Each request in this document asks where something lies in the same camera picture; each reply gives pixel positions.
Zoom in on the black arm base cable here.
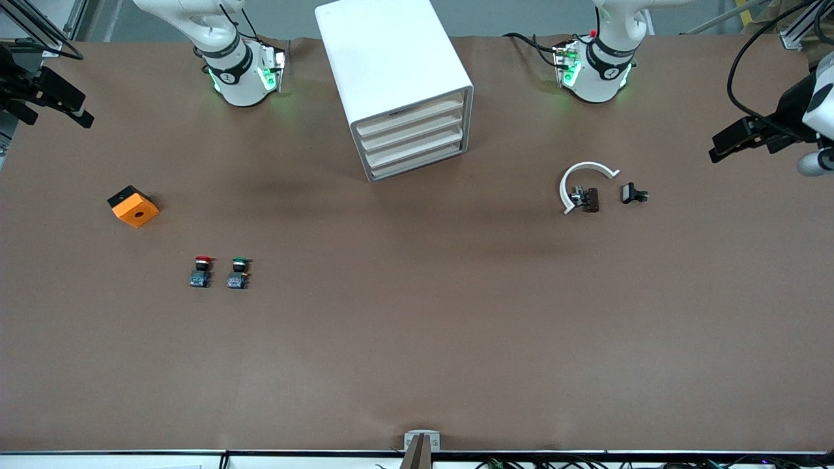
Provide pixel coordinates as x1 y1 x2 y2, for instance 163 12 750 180
502 31 566 70

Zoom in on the red push button switch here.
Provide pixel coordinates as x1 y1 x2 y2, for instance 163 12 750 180
190 256 215 289

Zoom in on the dark brown connector block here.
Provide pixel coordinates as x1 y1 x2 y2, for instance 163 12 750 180
570 187 601 214

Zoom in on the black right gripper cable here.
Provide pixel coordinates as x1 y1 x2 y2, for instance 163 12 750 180
0 36 85 61

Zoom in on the orange and black box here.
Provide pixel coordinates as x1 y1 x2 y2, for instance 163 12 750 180
108 186 160 229

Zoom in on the green push button switch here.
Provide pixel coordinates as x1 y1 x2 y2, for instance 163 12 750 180
226 257 253 291

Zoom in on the white curved plastic ring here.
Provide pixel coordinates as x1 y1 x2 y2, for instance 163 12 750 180
559 162 621 216

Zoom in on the white table edge rail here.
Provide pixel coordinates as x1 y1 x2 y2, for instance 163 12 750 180
0 449 834 469

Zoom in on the black cable bundle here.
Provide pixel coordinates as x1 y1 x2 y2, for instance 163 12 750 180
474 457 834 469

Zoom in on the aluminium frame profile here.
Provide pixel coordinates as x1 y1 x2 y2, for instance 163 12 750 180
779 0 834 51
0 0 87 59

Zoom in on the white cabinet drawer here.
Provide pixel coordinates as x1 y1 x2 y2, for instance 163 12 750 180
362 125 467 167
358 109 467 154
366 140 468 181
355 93 465 139

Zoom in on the grey metal bracket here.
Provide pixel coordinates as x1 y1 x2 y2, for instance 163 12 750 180
404 430 441 452

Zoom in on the white drawer cabinet shell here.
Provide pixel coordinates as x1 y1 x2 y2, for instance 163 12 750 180
315 0 475 183

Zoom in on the brown table cover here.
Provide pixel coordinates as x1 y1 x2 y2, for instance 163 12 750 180
0 33 834 454

